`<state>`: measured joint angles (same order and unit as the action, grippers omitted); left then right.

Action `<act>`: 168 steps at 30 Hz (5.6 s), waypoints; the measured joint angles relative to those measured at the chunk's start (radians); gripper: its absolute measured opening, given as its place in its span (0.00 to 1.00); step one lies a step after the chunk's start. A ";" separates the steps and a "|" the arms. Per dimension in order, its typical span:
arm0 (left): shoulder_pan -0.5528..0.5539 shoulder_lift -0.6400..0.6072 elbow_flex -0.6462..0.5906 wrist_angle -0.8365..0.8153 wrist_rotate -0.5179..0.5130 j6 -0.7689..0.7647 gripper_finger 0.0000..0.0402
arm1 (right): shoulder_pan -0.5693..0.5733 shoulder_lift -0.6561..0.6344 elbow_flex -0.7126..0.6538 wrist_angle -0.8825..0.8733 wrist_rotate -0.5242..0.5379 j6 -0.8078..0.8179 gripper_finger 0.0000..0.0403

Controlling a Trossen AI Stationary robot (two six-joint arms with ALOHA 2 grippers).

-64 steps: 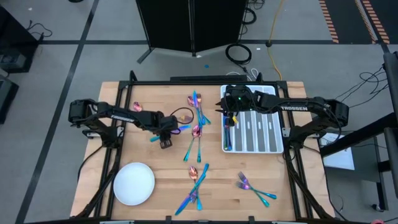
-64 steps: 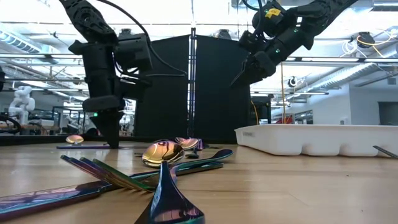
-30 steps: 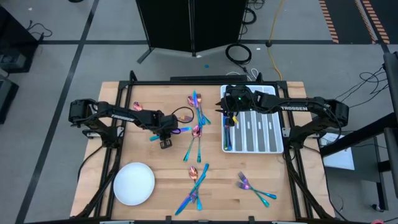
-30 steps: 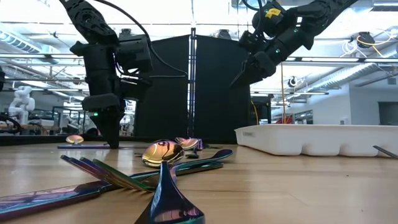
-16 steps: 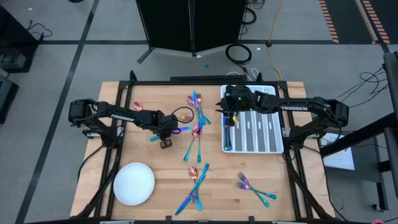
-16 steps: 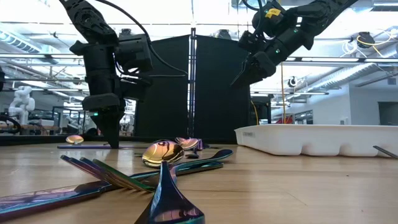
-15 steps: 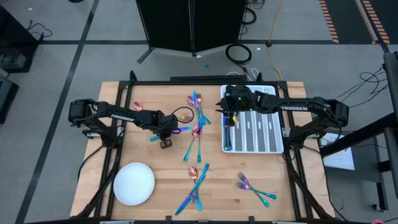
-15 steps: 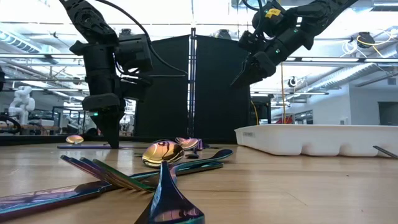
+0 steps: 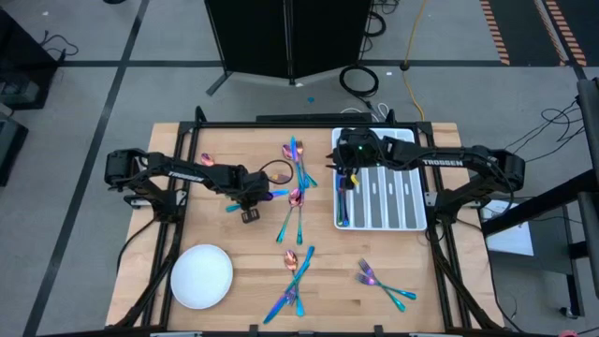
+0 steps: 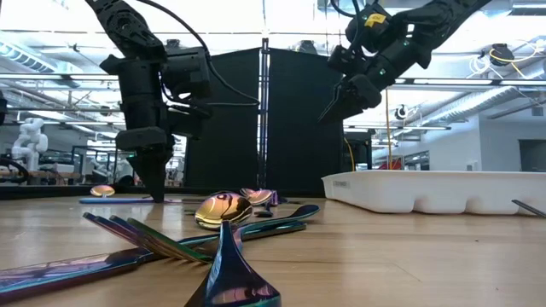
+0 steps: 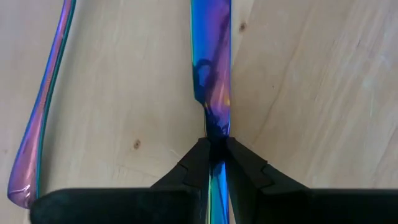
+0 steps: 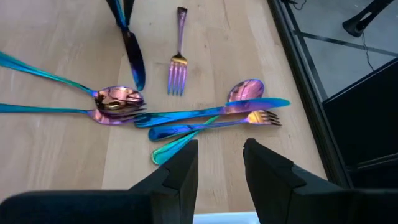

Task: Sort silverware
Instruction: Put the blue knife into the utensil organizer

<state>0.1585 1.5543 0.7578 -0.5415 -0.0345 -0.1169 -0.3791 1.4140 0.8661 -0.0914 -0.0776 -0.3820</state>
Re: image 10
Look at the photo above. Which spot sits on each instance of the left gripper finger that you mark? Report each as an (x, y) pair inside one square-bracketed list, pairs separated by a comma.
[(167, 164), (151, 175)]

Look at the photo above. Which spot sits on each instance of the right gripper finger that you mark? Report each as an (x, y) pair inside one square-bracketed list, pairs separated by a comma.
[(347, 108), (337, 99)]

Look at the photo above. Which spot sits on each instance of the iridescent rainbow table knife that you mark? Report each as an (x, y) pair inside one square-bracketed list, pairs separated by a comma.
[(111, 200), (64, 273)]

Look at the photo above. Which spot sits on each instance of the iridescent rainbow spoon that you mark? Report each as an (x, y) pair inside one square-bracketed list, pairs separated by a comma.
[(245, 192), (259, 197), (222, 209), (102, 190)]

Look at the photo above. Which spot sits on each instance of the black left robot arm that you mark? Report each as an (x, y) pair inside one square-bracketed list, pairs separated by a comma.
[(128, 30)]

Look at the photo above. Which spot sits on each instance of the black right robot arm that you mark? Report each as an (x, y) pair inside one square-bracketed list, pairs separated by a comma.
[(435, 25)]

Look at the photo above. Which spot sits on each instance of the black round ceiling device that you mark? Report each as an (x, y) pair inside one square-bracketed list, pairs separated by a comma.
[(402, 112)]

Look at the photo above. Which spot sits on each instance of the black cabinet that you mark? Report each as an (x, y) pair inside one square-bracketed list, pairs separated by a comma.
[(358, 153)]

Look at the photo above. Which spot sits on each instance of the yellow tape tag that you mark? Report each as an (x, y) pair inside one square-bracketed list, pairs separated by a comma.
[(375, 20)]

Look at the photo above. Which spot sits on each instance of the black folding partition screen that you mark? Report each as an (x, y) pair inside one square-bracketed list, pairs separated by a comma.
[(230, 128)]

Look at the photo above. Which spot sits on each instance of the red equipment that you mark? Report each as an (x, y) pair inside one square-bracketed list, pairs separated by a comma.
[(394, 165)]

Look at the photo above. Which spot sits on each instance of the white plastic cutlery tray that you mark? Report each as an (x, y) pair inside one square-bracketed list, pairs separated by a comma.
[(426, 192)]

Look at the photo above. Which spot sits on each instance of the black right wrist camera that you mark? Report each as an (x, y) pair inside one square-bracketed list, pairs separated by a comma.
[(358, 30)]

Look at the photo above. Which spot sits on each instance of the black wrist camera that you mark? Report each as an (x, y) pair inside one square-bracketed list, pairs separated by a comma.
[(358, 30), (187, 72)]

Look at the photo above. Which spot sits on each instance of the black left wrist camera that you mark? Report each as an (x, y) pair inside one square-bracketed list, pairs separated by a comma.
[(187, 72)]

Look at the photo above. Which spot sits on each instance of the silver ventilation duct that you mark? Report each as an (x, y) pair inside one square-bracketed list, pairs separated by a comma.
[(469, 104)]

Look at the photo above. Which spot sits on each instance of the black aluminium table frame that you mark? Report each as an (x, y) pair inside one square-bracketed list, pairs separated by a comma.
[(42, 192)]

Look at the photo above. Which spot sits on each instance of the black wall monitor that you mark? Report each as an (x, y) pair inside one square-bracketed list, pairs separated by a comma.
[(533, 155)]

